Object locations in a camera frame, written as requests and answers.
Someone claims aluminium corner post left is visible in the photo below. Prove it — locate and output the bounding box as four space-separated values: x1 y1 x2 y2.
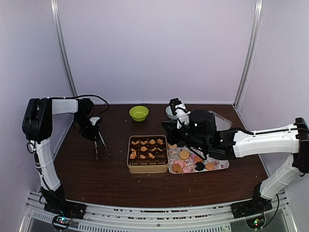
50 0 78 97

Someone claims black sandwich cookie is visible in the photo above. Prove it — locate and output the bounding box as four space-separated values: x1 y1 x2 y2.
195 162 205 172

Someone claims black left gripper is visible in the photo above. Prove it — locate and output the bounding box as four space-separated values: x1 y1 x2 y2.
74 114 99 142

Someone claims floral cookie tray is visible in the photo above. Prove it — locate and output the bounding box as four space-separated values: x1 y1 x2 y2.
168 146 230 174

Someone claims pink round cookie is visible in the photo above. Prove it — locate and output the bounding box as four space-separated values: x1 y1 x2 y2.
173 160 185 168

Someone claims aluminium front rail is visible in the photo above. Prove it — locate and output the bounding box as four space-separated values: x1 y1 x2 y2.
19 189 299 232

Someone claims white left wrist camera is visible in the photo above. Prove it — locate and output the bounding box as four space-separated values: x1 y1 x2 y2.
89 116 102 126

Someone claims round patterned biscuit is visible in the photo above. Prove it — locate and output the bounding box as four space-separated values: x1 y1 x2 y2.
168 144 177 149

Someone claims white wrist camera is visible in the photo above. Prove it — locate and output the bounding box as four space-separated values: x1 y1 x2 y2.
89 116 102 126
169 98 190 129

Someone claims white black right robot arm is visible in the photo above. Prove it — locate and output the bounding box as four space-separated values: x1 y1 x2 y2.
161 110 309 218

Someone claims aluminium corner post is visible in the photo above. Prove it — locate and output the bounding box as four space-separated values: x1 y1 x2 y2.
50 0 78 97
234 0 264 110

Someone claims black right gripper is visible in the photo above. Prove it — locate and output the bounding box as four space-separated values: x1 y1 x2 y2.
161 120 207 154

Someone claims gold cookie tin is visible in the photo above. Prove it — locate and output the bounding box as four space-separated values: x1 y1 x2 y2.
127 135 169 174

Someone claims green bowl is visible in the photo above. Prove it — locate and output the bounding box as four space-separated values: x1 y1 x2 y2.
129 105 149 122

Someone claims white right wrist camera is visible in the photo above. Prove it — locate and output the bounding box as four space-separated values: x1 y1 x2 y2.
169 98 190 129

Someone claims aluminium corner post right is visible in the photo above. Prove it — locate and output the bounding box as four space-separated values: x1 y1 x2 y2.
234 0 264 110

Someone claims light blue striped bowl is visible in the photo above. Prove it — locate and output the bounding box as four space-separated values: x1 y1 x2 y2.
165 106 177 120

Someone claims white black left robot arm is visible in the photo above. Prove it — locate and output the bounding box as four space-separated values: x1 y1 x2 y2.
22 94 104 215

